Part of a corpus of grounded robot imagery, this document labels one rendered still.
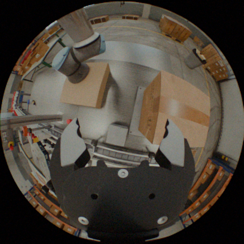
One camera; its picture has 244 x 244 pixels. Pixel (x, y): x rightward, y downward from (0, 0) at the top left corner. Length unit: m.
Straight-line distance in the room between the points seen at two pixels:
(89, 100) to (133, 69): 0.36
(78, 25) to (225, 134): 4.12
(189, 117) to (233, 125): 3.68
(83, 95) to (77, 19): 0.42
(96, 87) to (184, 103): 0.42
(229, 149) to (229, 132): 0.67
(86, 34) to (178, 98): 0.38
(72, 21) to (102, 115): 0.54
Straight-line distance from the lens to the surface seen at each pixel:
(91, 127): 0.56
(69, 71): 0.45
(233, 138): 3.87
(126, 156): 0.52
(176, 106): 0.28
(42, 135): 0.68
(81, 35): 0.34
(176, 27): 3.20
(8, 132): 0.50
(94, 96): 0.46
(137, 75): 0.59
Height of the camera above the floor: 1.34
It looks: 85 degrees down
